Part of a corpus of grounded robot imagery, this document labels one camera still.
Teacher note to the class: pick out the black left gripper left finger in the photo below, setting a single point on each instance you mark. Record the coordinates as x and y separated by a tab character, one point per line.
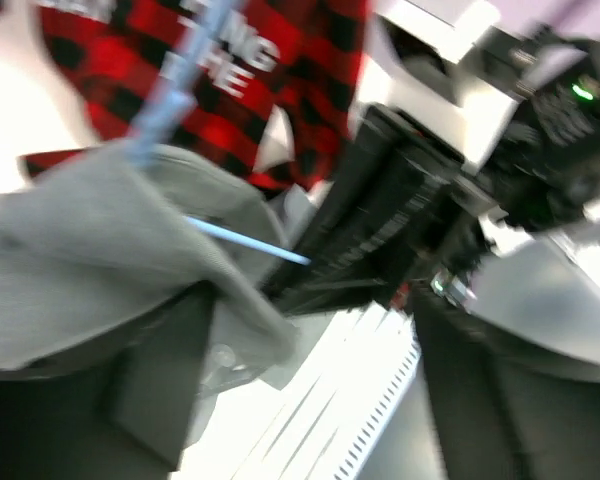
115	407

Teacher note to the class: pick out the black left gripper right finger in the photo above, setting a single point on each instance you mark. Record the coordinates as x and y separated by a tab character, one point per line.
505	407

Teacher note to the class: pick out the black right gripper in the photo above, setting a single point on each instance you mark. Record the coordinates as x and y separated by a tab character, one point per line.
395	214

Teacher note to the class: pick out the grey shirt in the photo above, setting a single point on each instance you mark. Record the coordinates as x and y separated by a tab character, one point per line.
96	243

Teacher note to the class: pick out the blue wire hanger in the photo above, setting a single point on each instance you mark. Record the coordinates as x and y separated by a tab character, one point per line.
170	110

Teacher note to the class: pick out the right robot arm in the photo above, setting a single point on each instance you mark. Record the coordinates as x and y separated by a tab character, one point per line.
546	163

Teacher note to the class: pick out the red black plaid shirt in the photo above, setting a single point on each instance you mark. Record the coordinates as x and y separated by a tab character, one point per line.
275	91

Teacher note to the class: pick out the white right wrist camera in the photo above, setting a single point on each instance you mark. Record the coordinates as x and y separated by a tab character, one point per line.
461	108

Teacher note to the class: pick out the slotted grey cable duct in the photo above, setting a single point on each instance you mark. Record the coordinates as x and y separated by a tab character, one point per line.
331	431

